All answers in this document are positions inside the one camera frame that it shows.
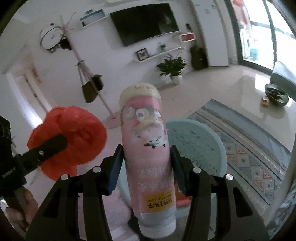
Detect orange panda snack bag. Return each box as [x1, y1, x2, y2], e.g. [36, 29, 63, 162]
[176, 193, 192, 207]

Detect red plastic bag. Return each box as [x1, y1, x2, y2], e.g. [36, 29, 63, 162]
[27, 106, 107, 181]

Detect pink cartoon bottle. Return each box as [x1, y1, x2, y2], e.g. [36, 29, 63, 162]
[119, 83, 177, 239]

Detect person's left hand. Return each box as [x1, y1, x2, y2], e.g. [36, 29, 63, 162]
[6, 188, 39, 237]

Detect teal plastic waste basket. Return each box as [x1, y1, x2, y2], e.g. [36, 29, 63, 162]
[118, 119, 227, 211]

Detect patterned floor rug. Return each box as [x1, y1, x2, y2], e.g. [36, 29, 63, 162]
[187, 99, 291, 214]

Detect pink fluffy table cloth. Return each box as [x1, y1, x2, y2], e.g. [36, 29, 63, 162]
[23, 106, 123, 240]

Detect brown hanging bag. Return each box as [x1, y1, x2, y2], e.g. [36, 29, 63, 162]
[82, 81, 98, 103]

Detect small orange toy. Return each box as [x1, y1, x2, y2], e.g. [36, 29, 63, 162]
[260, 96, 269, 108]

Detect dark green bowl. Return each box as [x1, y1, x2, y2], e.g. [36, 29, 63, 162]
[264, 83, 289, 107]

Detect green potted plant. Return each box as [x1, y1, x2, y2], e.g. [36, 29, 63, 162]
[157, 54, 187, 85]

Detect dark guitar bag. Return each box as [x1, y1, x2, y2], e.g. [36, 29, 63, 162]
[190, 45, 208, 70]

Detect grey sofa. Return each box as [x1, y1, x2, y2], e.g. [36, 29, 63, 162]
[270, 61, 296, 101]

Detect white tall cabinet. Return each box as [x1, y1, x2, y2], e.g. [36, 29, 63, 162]
[192, 0, 229, 67]

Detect framed picture on shelf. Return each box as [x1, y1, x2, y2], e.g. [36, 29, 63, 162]
[136, 48, 149, 61]

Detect round wall clock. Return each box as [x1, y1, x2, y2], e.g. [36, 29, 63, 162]
[40, 23, 63, 53]

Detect white curved wall shelf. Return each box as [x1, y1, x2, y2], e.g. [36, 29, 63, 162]
[133, 46, 187, 63]

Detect red white wall box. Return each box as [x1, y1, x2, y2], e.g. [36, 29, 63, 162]
[179, 32, 196, 43]

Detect teal wall shelf box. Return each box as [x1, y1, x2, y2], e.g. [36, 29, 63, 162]
[80, 9, 106, 28]

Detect black wall television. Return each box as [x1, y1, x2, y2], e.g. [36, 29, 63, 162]
[110, 3, 179, 47]

